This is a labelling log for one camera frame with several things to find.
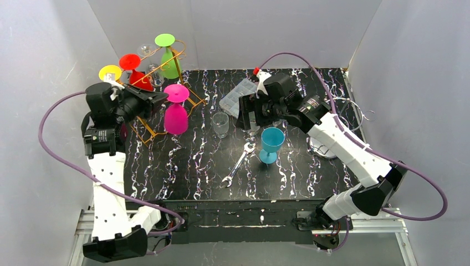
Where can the silver wire glass rack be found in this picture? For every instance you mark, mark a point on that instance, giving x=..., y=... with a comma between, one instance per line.
x=316, y=148

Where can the silver combination wrench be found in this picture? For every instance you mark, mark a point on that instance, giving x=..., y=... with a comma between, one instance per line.
x=248, y=149

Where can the aluminium frame rail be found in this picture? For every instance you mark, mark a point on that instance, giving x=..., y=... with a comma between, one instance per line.
x=116, y=236

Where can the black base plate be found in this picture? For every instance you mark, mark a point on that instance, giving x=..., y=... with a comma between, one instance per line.
x=253, y=221

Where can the red wine glass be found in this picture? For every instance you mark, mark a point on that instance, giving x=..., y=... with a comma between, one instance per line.
x=136, y=78

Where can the pink wine glass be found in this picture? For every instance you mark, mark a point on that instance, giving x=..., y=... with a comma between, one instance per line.
x=176, y=117

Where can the clear tumbler glass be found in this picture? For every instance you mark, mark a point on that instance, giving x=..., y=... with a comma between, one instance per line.
x=220, y=123

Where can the blue wine glass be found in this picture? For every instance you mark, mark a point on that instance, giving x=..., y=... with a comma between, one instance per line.
x=272, y=139

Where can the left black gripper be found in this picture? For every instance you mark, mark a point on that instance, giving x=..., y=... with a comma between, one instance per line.
x=143, y=101

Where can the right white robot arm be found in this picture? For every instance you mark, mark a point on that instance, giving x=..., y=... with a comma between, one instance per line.
x=277, y=99

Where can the gold wire glass rack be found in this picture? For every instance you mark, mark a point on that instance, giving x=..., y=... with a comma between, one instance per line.
x=141, y=128

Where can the clear wine glass rear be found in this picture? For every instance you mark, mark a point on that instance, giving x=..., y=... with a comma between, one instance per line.
x=147, y=52

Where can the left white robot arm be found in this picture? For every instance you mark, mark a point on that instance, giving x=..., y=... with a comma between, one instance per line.
x=115, y=235

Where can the green wine glass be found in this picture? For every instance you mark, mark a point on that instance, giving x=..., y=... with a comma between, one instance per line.
x=170, y=64

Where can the clear plastic screw box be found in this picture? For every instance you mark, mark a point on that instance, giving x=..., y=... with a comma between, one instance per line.
x=230, y=102

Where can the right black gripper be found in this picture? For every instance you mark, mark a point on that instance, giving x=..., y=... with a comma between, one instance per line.
x=246, y=112

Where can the orange glass yellow foot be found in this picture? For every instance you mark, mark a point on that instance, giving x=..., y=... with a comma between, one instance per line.
x=110, y=73

